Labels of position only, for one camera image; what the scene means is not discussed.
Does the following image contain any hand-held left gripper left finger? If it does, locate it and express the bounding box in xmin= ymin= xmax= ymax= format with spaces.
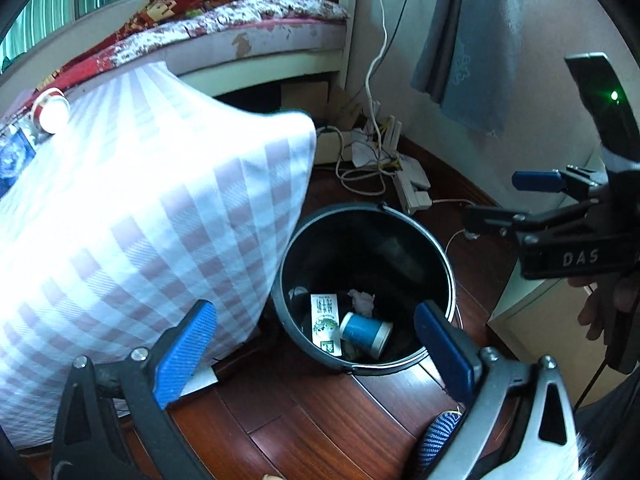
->
xmin=50 ymin=300 xmax=218 ymax=480

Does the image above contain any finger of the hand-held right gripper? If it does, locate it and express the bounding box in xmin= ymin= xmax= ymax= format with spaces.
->
xmin=512 ymin=165 xmax=611 ymax=203
xmin=461 ymin=199 xmax=601 ymax=241

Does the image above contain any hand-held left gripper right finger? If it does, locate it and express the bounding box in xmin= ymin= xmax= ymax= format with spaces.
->
xmin=414 ymin=301 xmax=582 ymax=480

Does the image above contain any black round trash bin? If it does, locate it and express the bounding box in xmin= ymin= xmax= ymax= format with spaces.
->
xmin=271 ymin=202 xmax=458 ymax=376

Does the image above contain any person's right hand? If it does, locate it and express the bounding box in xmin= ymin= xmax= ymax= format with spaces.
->
xmin=569 ymin=265 xmax=640 ymax=329

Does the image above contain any white power strip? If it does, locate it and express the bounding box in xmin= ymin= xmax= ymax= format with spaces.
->
xmin=392 ymin=175 xmax=434 ymax=214

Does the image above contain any blue striped shoe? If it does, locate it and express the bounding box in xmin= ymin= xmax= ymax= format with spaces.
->
xmin=417 ymin=407 xmax=464 ymax=467

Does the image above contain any blue-green paper cup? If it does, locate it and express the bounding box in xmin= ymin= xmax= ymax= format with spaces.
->
xmin=340 ymin=311 xmax=393 ymax=358

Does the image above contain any white power adapter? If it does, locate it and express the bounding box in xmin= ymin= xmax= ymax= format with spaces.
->
xmin=400 ymin=156 xmax=430 ymax=191

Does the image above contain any crumpled tissue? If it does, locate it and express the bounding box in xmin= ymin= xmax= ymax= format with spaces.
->
xmin=347 ymin=289 xmax=376 ymax=317

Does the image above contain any white green milk carton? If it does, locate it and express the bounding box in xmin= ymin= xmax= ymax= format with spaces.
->
xmin=310 ymin=294 xmax=342 ymax=358

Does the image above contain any white router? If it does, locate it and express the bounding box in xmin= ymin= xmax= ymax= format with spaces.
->
xmin=374 ymin=115 xmax=407 ymax=155

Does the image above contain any hanging blue-grey cloth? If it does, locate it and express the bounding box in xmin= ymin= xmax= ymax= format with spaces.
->
xmin=410 ymin=0 xmax=523 ymax=137

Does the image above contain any checkered white purple tablecloth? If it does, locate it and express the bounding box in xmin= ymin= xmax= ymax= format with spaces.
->
xmin=0 ymin=62 xmax=318 ymax=451

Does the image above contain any white cardboard box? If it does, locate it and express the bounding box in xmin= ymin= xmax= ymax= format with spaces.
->
xmin=315 ymin=127 xmax=362 ymax=167

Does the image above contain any brown cardboard box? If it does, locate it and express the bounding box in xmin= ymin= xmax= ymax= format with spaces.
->
xmin=280 ymin=80 xmax=371 ymax=131

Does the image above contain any clear plastic bottle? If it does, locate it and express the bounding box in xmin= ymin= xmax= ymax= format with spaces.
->
xmin=0 ymin=125 xmax=38 ymax=181

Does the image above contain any white jar with red band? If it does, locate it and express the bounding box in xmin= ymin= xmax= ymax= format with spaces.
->
xmin=31 ymin=87 xmax=72 ymax=135

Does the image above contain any floral mattress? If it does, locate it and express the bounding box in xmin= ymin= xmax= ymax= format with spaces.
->
xmin=112 ymin=0 xmax=351 ymax=83

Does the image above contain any red printed blanket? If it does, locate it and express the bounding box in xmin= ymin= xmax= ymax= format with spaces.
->
xmin=35 ymin=0 xmax=236 ymax=92

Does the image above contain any green striped curtain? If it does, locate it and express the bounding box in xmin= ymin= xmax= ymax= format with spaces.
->
xmin=0 ymin=0 xmax=166 ymax=61

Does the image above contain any thin white cable with switch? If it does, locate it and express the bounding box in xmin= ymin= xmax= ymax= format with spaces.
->
xmin=431 ymin=197 xmax=482 ymax=262

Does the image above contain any tangled white cable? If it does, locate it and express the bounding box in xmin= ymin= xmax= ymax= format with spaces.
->
xmin=335 ymin=127 xmax=401 ymax=199

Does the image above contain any thick white power cable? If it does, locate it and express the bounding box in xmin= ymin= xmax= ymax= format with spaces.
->
xmin=357 ymin=0 xmax=389 ymax=126

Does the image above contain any thin black cable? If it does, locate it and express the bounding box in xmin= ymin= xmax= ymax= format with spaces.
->
xmin=394 ymin=0 xmax=422 ymax=53

